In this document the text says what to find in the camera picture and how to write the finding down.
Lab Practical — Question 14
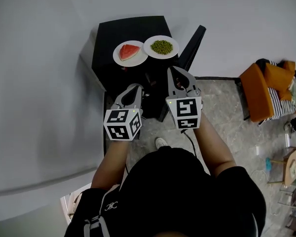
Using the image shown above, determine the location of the green peas food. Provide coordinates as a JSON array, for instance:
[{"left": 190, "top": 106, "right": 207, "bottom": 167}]
[{"left": 150, "top": 39, "right": 174, "bottom": 55}]

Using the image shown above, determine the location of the beige handbag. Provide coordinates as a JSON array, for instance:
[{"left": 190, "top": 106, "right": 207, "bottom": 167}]
[{"left": 68, "top": 193, "right": 83, "bottom": 216}]

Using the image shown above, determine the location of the black white striped blanket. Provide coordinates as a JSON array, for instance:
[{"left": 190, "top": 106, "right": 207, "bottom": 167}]
[{"left": 258, "top": 87, "right": 296, "bottom": 126}]

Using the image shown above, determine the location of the orange sofa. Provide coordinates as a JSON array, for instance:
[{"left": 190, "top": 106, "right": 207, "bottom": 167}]
[{"left": 238, "top": 58, "right": 296, "bottom": 123}]

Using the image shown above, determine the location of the red watermelon slice toy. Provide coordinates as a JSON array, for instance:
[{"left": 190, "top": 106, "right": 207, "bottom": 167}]
[{"left": 119, "top": 44, "right": 141, "bottom": 62}]

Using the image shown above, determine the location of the person's right forearm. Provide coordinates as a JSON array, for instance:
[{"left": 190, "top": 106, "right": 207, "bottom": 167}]
[{"left": 193, "top": 112, "right": 237, "bottom": 178}]

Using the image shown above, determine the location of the glass side table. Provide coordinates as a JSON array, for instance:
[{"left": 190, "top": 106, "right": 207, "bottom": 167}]
[{"left": 277, "top": 184, "right": 296, "bottom": 229}]

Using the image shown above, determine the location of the person's black shirt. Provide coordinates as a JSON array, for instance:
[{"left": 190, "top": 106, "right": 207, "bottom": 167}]
[{"left": 64, "top": 147, "right": 266, "bottom": 237}]

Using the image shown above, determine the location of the white plate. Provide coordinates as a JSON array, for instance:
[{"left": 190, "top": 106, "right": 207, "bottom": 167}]
[
  {"left": 112, "top": 40, "right": 148, "bottom": 68},
  {"left": 143, "top": 35, "right": 180, "bottom": 59}
]

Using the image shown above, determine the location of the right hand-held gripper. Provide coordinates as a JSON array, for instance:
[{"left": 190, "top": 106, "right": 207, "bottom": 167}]
[{"left": 165, "top": 66, "right": 204, "bottom": 130}]

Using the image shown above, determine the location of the person's right white shoe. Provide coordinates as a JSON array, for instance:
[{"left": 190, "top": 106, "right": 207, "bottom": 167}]
[{"left": 154, "top": 137, "right": 169, "bottom": 150}]

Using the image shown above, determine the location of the round wooden table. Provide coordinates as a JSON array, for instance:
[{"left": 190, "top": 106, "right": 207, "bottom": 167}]
[{"left": 283, "top": 143, "right": 296, "bottom": 187}]

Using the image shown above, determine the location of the person's left forearm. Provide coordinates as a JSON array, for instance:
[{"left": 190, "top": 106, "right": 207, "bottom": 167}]
[{"left": 91, "top": 139, "right": 130, "bottom": 190}]

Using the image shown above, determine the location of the gray backpack strap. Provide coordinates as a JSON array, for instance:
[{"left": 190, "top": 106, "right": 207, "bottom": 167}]
[{"left": 83, "top": 185, "right": 120, "bottom": 237}]

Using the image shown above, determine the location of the black glass-door cabinet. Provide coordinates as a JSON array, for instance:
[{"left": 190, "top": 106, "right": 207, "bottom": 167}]
[{"left": 91, "top": 15, "right": 207, "bottom": 122}]

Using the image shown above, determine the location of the large orange cushion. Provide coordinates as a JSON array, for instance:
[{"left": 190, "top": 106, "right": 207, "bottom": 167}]
[{"left": 263, "top": 61, "right": 296, "bottom": 101}]

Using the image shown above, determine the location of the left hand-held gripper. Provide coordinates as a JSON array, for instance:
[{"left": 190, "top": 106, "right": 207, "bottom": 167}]
[{"left": 103, "top": 83, "right": 144, "bottom": 142}]

